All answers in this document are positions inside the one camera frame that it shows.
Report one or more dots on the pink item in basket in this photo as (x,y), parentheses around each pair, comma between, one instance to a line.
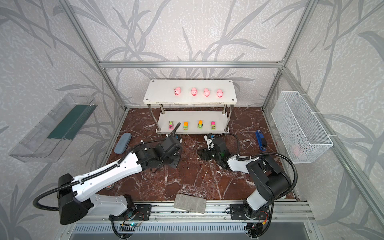
(298,151)

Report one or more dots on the white two-tier shelf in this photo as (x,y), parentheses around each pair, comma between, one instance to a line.
(187,108)

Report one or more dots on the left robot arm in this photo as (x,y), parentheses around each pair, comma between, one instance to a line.
(78,197)

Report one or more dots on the blue stapler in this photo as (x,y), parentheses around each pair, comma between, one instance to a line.
(261,140)

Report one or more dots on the grey blue glasses case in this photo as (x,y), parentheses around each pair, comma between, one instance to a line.
(122,143)

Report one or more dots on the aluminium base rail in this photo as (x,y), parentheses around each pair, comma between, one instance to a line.
(219,212)

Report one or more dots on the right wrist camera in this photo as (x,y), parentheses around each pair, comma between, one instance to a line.
(209,138)

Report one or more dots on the small round orange object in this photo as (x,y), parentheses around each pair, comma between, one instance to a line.
(110,187)

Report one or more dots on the green circuit board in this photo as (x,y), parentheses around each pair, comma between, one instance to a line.
(129,227)

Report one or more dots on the clear plastic wall bin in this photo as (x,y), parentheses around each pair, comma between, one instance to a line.
(50,138)

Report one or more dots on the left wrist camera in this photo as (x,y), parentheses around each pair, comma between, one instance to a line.
(179,138)

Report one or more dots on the grey sponge block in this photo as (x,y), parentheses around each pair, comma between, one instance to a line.
(190,203)

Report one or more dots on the white wire mesh basket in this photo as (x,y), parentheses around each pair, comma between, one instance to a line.
(298,124)

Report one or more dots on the pink toy pig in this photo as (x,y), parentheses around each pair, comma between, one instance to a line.
(177,91)
(206,92)
(194,92)
(220,93)

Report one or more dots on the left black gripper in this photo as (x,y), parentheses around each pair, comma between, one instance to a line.
(173,141)

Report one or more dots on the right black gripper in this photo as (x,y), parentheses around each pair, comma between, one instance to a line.
(210,151)

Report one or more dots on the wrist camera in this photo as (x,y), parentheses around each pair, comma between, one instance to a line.
(209,138)
(179,138)

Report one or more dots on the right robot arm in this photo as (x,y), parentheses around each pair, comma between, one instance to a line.
(269,178)

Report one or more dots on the orange green toy truck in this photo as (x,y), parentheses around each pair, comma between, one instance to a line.
(186,126)

